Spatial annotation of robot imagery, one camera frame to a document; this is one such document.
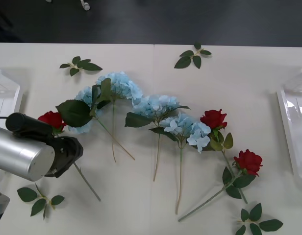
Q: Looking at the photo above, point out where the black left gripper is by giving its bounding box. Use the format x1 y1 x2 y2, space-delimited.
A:
44 136 84 179

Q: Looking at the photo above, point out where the red rose with green stem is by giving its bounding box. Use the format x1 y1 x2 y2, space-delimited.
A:
37 111 102 202
177 149 264 223
200 109 249 204

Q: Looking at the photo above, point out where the pale blue flower green stem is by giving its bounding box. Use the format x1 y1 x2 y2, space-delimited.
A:
148 112 217 215
124 94 191 182
93 70 144 163
55 80 136 161

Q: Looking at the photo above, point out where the loose green leaf twig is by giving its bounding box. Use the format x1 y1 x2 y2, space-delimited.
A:
174 42 212 70
234 202 284 235
59 56 103 77
17 182 65 221

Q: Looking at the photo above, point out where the shallow white box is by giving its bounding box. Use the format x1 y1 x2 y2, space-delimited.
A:
0 68 22 128
277 68 302 183

